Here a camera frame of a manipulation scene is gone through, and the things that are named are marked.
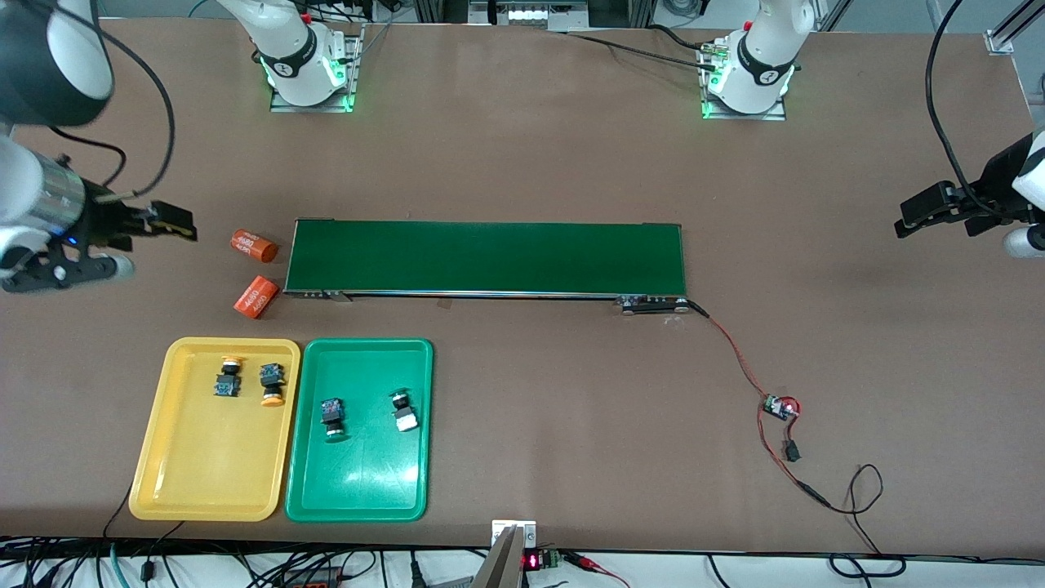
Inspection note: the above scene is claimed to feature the orange 4680 cylinder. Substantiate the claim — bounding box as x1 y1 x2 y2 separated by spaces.
231 229 280 265
233 275 281 320

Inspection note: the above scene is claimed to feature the yellow mushroom push button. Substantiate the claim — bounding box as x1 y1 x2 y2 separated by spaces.
214 356 246 399
258 363 287 408

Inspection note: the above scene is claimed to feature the green mushroom push button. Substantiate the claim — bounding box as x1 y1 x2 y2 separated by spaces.
388 390 420 433
319 397 347 443

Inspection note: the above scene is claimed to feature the yellow plastic tray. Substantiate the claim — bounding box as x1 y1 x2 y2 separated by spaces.
128 336 302 523

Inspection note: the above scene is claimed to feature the green belt conveyor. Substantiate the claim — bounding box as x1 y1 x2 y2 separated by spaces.
282 218 691 317

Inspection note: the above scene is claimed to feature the green plastic tray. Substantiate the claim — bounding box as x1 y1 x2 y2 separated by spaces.
285 337 434 523

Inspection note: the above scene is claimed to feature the red clip lead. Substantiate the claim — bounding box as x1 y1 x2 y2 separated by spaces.
563 551 631 588

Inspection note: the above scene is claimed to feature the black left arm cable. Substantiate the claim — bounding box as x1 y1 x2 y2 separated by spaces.
924 0 1013 217

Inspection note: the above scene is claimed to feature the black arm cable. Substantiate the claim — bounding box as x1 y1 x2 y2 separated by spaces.
45 0 177 201
924 0 1013 217

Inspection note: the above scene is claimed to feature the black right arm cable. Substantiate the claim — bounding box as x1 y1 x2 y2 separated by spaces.
45 0 177 201

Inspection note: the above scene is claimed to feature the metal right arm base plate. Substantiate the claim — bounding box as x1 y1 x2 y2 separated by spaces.
269 23 365 114

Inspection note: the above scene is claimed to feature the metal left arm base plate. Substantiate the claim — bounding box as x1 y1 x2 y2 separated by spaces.
700 39 789 122

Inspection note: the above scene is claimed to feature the thin black looped cable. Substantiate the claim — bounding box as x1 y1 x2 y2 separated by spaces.
833 464 885 558

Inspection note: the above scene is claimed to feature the thin black table edge cable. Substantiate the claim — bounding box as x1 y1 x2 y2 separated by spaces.
102 486 136 541

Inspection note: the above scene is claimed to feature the black cable on table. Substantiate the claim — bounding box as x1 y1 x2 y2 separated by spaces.
563 23 723 70

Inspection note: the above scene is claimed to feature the black floor cable loop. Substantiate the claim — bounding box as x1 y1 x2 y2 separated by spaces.
829 554 907 579

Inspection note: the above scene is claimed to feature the grey metal bracket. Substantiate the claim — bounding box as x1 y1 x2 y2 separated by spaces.
472 519 538 588

